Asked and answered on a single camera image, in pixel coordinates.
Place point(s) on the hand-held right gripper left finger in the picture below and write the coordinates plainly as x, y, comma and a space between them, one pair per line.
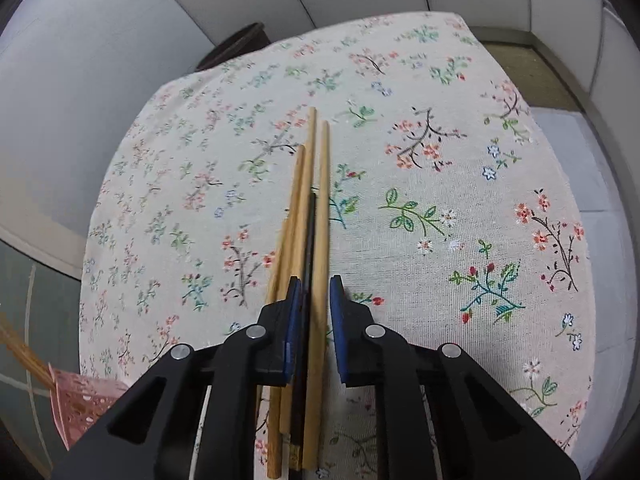
295, 330

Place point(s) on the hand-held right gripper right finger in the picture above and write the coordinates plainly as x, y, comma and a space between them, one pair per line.
337, 330

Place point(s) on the wooden chopstick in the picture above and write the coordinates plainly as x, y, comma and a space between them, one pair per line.
321, 220
276, 270
296, 190
307, 185

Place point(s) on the black chopstick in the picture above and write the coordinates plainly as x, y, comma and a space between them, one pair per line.
310, 240

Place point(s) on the pink perforated plastic basket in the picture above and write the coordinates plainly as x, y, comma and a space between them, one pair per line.
80, 400

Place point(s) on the bundle of wooden chopsticks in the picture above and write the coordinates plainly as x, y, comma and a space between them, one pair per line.
25, 355

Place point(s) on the floral tablecloth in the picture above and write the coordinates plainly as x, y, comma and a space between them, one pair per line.
425, 185

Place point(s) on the frosted glass sliding door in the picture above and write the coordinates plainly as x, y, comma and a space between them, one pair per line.
30, 300

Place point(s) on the brown trash bin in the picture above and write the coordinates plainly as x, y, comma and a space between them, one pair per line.
240, 45

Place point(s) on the brown floor mat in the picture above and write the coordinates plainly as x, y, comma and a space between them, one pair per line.
525, 70

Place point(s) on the white door frame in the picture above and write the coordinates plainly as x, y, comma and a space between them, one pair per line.
35, 230

